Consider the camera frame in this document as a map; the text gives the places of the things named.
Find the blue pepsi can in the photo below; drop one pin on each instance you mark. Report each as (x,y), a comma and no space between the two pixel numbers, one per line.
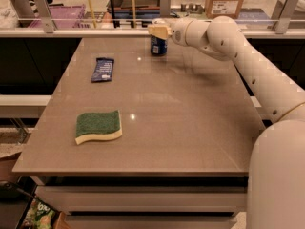
(158,46)

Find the lower white drawer front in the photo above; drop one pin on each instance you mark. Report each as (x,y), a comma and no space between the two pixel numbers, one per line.
(149,222)

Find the cardboard box with label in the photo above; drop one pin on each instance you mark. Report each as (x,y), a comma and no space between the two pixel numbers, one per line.
(215,8)

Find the left metal railing bracket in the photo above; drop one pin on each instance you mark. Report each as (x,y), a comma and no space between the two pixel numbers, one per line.
(45,16)

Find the middle metal railing bracket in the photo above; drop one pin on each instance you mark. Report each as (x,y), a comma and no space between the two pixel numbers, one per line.
(165,8)

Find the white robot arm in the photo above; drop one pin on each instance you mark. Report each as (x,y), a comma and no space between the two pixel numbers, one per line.
(276,185)

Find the dark blue snack wrapper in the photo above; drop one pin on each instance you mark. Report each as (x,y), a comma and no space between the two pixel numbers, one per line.
(103,70)

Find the white drawer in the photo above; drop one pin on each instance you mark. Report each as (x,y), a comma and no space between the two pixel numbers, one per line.
(149,222)
(141,199)

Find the green snack bag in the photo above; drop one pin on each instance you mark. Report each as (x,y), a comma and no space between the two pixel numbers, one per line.
(39,216)

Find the green and yellow sponge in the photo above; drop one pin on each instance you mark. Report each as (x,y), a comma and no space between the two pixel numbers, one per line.
(98,127)

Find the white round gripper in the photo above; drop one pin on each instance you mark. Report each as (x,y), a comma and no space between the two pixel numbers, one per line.
(178,31)

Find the yellow pole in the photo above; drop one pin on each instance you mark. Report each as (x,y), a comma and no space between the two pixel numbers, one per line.
(92,13)

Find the upper white drawer front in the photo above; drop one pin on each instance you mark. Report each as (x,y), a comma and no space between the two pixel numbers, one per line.
(141,199)

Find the purple plastic crate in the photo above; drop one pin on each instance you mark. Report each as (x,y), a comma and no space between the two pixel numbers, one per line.
(62,17)

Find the metal railing bracket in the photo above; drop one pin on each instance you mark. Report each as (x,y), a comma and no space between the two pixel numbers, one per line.
(165,8)
(45,16)
(282,15)

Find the right metal railing bracket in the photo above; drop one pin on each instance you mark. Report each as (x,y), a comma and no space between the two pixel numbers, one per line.
(282,15)

